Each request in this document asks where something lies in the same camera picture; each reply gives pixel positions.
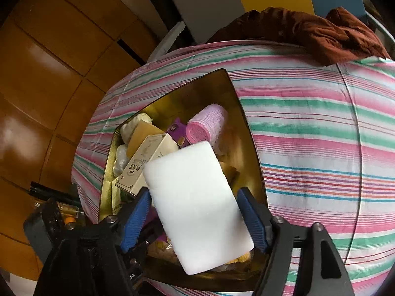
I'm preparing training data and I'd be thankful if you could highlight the wooden wardrobe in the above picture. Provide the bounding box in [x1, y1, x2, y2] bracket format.
[0, 0, 169, 284]

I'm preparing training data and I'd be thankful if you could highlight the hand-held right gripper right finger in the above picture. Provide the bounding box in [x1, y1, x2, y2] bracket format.
[237, 187, 355, 296]

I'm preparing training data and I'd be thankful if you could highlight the white sponge block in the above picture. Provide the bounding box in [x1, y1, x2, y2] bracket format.
[143, 140, 255, 276]

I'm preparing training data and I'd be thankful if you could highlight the cream cardboard box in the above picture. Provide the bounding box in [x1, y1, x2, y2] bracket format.
[115, 133, 179, 197]

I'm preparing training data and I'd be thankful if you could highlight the yellow fuzzy cloth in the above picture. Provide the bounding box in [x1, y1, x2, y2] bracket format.
[228, 249, 254, 266]

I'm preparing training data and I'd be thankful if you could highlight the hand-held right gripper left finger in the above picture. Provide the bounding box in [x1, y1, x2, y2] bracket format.
[32, 188, 152, 296]

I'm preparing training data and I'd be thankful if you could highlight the grey yellow blue chair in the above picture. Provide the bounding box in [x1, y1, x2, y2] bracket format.
[146, 0, 395, 65]

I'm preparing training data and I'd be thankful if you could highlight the black upright board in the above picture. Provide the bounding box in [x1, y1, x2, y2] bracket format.
[138, 0, 186, 34]

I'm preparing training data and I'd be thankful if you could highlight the yellow sponge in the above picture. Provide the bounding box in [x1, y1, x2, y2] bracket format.
[126, 120, 167, 158]

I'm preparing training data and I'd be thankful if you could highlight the brown crumpled cloth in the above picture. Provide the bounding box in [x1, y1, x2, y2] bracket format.
[207, 6, 391, 67]

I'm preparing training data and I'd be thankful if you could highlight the purple snack packet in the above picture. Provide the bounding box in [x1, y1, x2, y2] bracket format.
[167, 118, 191, 148]

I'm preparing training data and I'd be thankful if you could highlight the pink hair roller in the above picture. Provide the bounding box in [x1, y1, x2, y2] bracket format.
[185, 104, 229, 148]

